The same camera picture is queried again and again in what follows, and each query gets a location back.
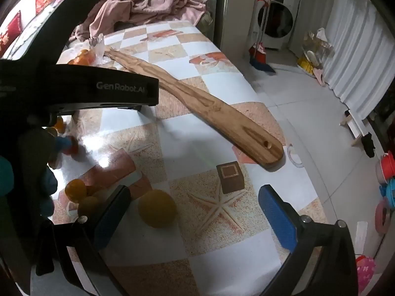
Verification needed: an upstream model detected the red dustpan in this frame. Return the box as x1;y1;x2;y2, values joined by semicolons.
253;41;268;65

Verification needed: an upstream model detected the white washing machine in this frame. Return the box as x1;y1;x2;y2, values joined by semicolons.
250;0;306;51

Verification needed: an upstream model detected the crumpled plastic bag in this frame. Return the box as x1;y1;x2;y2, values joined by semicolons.
301;28;335;68

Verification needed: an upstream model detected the white paper sheet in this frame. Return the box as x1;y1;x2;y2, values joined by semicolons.
355;220;369;253

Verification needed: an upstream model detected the broom with red handle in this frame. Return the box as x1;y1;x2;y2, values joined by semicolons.
249;0;277;74

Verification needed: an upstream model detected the pink floral bag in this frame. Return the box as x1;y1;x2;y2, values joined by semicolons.
355;254;377;293

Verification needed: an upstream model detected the white curtain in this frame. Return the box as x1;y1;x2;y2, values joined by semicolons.
324;0;395;121

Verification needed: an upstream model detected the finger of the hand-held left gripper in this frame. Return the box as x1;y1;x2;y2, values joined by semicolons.
19;126;59;219
46;134;73;158

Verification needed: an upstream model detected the grey refrigerator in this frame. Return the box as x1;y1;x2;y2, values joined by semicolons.
214;0;258;53

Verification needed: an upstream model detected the blue plastic toy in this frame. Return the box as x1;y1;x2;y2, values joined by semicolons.
379;177;395;210

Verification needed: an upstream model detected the large orange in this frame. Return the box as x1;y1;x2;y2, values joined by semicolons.
138;189;177;229

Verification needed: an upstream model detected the pink plastic ring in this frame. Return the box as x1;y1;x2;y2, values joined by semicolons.
375;197;394;232

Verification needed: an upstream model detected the clear plastic bag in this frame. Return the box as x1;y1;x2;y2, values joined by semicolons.
66;34;107;67

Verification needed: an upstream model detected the orange kumquat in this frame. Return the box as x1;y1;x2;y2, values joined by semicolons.
65;179;87;200

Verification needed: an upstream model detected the pink blanket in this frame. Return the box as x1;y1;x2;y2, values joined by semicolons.
74;0;213;42

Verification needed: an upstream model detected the long wooden paddle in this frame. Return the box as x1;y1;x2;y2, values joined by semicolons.
104;48;285;171

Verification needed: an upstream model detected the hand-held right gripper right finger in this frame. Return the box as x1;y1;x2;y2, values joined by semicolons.
258;184;360;296

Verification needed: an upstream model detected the red cherry tomato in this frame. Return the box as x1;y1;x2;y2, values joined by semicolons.
66;139;80;157

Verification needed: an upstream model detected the red and white toy bowl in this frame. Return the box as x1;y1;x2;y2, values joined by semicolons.
375;151;395;182

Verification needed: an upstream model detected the yellow kumquat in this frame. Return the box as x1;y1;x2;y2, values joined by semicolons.
53;115;67;134

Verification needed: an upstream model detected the black sock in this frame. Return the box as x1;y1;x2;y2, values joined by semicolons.
362;132;375;158

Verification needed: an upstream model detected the clear plastic ring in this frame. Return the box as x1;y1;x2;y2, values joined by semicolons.
285;143;304;168

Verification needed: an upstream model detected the small white stool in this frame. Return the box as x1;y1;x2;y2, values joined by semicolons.
339;109;371;147

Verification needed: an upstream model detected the checkered tablecloth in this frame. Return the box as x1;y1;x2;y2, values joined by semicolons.
52;20;328;296

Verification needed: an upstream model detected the brown longan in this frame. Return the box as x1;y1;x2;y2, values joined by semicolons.
77;196;100;217

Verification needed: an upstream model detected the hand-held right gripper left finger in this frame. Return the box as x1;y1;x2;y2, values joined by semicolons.
34;185;132;296

